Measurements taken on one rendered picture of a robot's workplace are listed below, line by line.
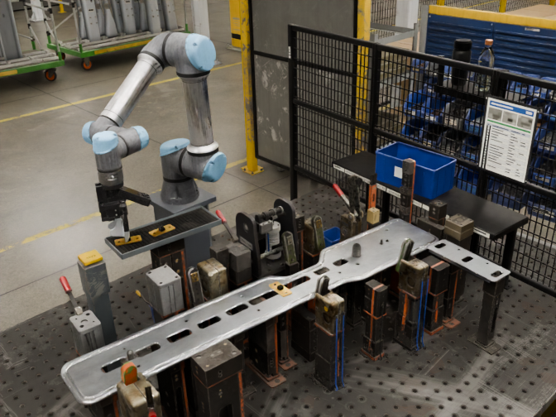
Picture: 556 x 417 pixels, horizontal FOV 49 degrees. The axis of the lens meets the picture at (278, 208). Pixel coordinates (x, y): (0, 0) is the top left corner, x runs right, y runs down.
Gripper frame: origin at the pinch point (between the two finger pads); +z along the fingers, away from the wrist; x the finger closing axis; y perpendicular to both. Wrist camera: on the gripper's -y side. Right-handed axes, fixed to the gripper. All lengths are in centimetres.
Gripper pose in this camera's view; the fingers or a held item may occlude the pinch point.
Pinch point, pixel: (127, 236)
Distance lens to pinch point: 204.8
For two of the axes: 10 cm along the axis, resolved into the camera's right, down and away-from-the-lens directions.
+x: 3.6, 4.2, -8.3
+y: -9.3, 1.8, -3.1
